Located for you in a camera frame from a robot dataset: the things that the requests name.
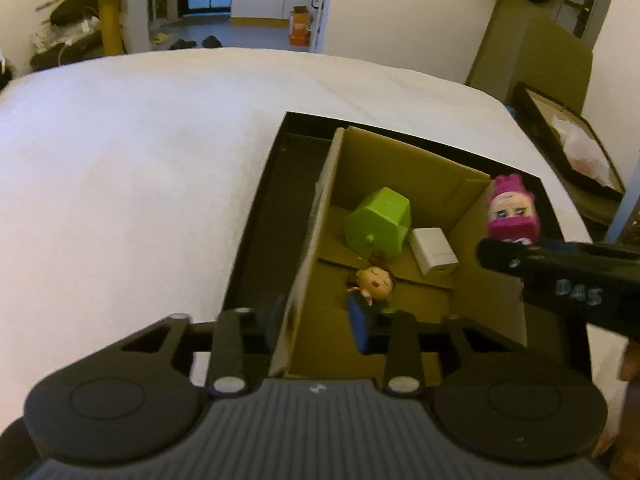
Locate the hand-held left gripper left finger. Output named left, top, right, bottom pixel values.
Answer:
left=115, top=292, right=288, bottom=398

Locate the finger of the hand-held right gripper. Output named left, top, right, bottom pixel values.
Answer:
left=475, top=237, right=557, bottom=277
left=537, top=240, right=640, bottom=261

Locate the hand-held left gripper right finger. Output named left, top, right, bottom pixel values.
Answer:
left=347, top=295, right=521, bottom=397

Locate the pink hooded doll figurine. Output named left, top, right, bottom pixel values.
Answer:
left=486, top=173, right=540, bottom=247

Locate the brown-haired doll figurine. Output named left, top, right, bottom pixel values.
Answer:
left=345, top=251, right=399, bottom=314

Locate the white charger plug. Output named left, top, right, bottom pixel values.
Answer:
left=409, top=227, right=460, bottom=277

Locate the green toy box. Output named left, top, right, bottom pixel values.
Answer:
left=344, top=186, right=413, bottom=261

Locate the brown cardboard box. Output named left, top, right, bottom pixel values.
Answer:
left=267, top=126, right=529, bottom=379

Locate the black tray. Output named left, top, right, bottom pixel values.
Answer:
left=222, top=111, right=594, bottom=392

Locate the white plastic bag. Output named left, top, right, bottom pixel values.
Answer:
left=550, top=111, right=621, bottom=187

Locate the orange box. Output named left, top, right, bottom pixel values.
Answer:
left=289, top=6, right=312, bottom=47

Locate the round yellow table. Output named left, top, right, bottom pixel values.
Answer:
left=35, top=0, right=172, bottom=57

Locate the black door handle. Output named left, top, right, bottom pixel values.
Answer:
left=565, top=0, right=596, bottom=39

